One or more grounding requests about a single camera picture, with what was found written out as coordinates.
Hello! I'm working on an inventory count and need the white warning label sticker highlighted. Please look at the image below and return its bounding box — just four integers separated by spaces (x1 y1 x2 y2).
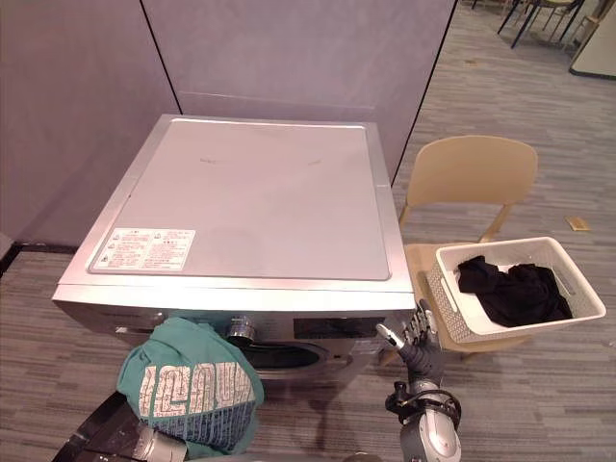
94 228 197 271

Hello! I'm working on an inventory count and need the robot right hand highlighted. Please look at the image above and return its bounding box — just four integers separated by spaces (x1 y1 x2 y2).
375 298 447 382

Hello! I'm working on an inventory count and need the silver washing machine knob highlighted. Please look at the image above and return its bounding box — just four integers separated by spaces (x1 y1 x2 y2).
225 315 256 344

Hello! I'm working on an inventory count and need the beige plastic chair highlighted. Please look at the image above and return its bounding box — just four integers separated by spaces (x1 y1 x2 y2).
379 136 539 366

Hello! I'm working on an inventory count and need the white plastic laundry basket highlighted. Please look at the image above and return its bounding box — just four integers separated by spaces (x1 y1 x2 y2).
425 236 607 345

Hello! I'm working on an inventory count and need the white board with black frame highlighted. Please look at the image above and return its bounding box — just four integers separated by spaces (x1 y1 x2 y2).
569 9 616 81

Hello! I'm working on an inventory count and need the teal printed t-shirt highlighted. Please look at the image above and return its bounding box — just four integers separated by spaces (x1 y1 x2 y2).
117 316 266 458

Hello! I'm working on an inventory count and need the black garment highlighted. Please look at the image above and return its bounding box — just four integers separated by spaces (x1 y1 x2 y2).
455 255 575 329

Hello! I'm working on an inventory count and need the black-legged chair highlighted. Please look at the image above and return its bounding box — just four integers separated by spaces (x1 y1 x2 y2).
497 0 586 53

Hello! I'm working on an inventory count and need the silver front-load washing machine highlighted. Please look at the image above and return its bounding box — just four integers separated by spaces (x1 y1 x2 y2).
51 114 418 386

